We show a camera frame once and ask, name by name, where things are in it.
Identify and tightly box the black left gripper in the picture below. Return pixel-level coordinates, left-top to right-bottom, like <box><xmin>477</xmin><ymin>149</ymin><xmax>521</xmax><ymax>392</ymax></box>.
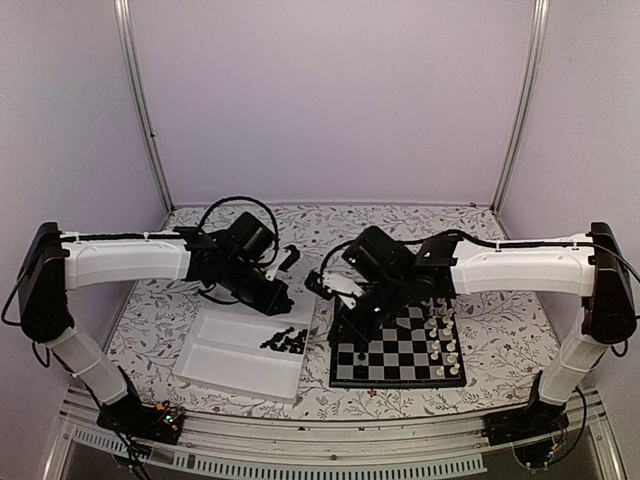
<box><xmin>222</xmin><ymin>257</ymin><xmax>293</xmax><ymax>317</ymax></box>

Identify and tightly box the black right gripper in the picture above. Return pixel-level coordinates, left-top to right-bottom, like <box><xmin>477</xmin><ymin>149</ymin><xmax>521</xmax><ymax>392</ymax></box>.
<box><xmin>328</xmin><ymin>271</ymin><xmax>410</xmax><ymax>347</ymax></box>

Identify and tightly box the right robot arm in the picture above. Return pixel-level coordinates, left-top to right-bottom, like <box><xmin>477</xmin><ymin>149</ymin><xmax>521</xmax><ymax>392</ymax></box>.
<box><xmin>317</xmin><ymin>222</ymin><xmax>639</xmax><ymax>436</ymax></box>

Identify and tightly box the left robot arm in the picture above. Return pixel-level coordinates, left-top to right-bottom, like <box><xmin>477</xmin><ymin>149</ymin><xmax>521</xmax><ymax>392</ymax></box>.
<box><xmin>14</xmin><ymin>215</ymin><xmax>300</xmax><ymax>434</ymax></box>

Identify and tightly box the pile of black chess pieces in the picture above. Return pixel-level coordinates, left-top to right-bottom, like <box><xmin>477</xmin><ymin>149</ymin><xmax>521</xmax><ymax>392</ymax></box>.
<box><xmin>259</xmin><ymin>327</ymin><xmax>308</xmax><ymax>355</ymax></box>

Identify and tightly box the black and silver chessboard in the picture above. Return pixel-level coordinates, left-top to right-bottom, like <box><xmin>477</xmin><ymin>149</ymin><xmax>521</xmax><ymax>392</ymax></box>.
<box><xmin>329</xmin><ymin>299</ymin><xmax>467</xmax><ymax>389</ymax></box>

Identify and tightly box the white plastic tray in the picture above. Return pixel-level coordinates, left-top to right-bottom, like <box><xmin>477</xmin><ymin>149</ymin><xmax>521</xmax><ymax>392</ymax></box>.
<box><xmin>173</xmin><ymin>290</ymin><xmax>316</xmax><ymax>403</ymax></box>

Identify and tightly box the floral patterned table mat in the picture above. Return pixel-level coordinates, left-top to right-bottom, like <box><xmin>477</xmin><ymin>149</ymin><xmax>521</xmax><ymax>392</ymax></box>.
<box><xmin>107</xmin><ymin>205</ymin><xmax>558</xmax><ymax>421</ymax></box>

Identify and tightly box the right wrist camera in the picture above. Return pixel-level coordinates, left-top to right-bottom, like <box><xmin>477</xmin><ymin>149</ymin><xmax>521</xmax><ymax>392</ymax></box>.
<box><xmin>304</xmin><ymin>271</ymin><xmax>364</xmax><ymax>302</ymax></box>

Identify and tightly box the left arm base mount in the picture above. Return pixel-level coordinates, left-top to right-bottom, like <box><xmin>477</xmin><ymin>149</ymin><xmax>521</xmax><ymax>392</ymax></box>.
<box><xmin>97</xmin><ymin>397</ymin><xmax>184</xmax><ymax>445</ymax></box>

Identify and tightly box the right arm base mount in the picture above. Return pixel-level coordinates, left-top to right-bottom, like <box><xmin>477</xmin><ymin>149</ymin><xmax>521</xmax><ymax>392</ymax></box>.
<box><xmin>481</xmin><ymin>404</ymin><xmax>569</xmax><ymax>469</ymax></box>

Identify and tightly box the aluminium front rail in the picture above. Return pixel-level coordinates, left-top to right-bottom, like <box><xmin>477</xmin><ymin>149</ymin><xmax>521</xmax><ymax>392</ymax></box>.
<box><xmin>44</xmin><ymin>388</ymin><xmax>629</xmax><ymax>479</ymax></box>

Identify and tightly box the aluminium frame post left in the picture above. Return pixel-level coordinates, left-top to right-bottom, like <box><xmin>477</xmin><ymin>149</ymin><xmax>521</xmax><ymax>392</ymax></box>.
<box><xmin>113</xmin><ymin>0</ymin><xmax>175</xmax><ymax>213</ymax></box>

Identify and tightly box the aluminium frame post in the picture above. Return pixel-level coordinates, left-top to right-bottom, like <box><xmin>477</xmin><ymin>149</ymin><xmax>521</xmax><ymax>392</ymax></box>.
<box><xmin>491</xmin><ymin>0</ymin><xmax>550</xmax><ymax>216</ymax></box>
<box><xmin>113</xmin><ymin>0</ymin><xmax>175</xmax><ymax>213</ymax></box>

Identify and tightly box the aluminium frame post right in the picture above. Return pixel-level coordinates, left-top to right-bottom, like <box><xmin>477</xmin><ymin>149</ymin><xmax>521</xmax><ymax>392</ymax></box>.
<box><xmin>491</xmin><ymin>0</ymin><xmax>550</xmax><ymax>216</ymax></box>

